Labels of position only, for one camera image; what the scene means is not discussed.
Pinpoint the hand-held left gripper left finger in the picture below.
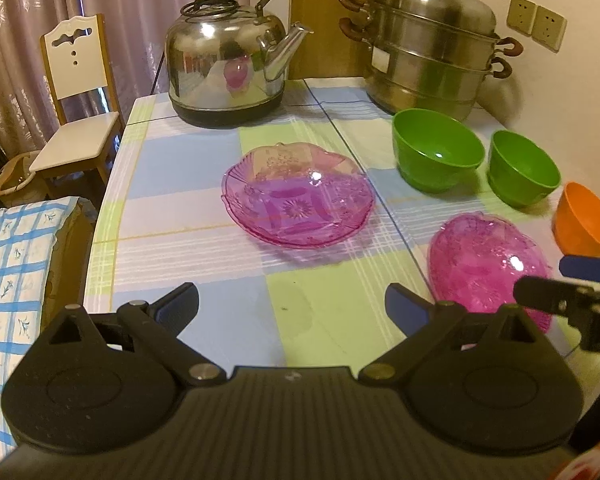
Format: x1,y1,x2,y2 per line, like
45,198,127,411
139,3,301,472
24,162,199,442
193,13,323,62
45,282,228,387

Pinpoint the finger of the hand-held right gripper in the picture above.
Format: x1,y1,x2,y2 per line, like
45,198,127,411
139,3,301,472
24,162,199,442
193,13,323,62
512,275,597,318
559,255,600,283

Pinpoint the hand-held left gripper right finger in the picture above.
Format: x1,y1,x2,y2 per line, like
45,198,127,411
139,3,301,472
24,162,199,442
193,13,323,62
357,282,551,386

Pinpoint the orange bowl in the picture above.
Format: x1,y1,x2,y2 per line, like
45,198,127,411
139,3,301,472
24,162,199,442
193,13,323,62
551,181,600,259

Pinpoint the large green bowl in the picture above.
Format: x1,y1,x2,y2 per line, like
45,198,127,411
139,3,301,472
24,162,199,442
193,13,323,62
392,108,486,193

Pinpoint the small pink glass plate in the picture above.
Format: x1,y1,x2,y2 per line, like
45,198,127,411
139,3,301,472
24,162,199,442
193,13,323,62
428,212,553,333

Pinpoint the checkered tablecloth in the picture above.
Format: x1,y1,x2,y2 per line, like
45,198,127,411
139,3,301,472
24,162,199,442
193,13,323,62
82,77,581,368

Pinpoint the small green bowl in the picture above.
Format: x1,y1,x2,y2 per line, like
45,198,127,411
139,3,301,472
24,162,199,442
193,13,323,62
487,130,562,209

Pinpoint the large pink glass plate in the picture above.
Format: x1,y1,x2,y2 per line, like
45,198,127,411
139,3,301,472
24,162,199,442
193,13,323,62
222,142,377,250

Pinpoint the blue checkered blanket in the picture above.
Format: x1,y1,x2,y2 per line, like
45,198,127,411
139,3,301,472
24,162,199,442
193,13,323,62
0,196,83,461

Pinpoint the beige basket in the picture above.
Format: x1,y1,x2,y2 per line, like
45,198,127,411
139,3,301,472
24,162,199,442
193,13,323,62
0,150,42,196

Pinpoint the stainless steel kettle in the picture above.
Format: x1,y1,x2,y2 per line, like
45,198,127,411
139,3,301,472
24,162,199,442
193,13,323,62
165,0,315,128

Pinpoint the stainless steel steamer pot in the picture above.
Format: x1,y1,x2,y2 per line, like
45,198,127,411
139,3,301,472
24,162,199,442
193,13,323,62
337,0,524,122

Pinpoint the white wooden chair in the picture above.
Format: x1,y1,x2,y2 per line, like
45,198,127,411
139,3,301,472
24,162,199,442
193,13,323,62
29,14,123,186

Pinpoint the wooden panel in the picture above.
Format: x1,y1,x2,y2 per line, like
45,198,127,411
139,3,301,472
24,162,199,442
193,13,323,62
287,0,481,81

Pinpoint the patterned curtain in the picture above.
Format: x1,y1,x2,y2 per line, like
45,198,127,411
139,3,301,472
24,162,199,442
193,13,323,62
0,0,293,161

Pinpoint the beige wall socket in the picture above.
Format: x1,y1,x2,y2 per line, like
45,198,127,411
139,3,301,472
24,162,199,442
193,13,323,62
531,5,568,52
507,0,538,37

